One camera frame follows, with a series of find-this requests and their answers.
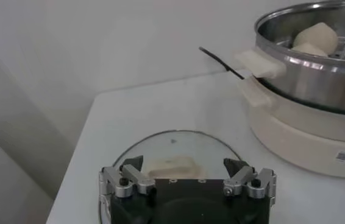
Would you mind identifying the white steamed baozi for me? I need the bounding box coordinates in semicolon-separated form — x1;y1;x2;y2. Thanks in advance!
291;42;329;58
293;21;340;56

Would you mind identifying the cream electric cooker base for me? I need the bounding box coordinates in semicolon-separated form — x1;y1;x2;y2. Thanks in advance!
238;69;345;179

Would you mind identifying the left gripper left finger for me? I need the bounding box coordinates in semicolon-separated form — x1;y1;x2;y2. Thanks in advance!
99;155;157;198

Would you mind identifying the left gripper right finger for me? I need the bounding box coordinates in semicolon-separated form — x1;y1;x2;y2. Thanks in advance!
222;157;277;208

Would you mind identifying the round glass lid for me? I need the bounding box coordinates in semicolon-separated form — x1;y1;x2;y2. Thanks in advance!
111;130;243;180

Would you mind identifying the steel perforated steamer basket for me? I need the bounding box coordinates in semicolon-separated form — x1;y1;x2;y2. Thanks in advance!
235;0;345;118

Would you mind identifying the black cooker power cable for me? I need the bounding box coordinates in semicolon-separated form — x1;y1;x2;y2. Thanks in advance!
199;46;246;80

